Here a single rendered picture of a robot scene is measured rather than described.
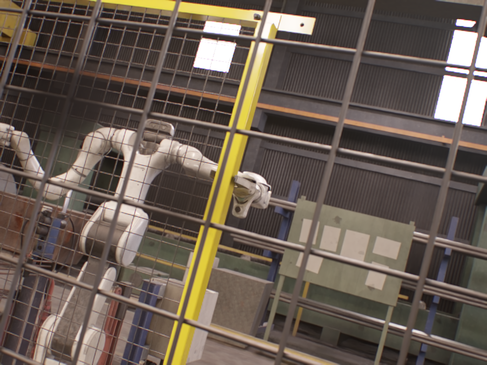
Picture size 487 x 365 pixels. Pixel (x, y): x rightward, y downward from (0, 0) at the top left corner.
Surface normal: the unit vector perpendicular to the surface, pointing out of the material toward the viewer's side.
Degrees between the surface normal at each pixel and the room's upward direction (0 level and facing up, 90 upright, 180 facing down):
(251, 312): 94
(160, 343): 90
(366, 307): 90
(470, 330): 90
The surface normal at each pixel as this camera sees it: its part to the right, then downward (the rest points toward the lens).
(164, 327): -0.32, -0.16
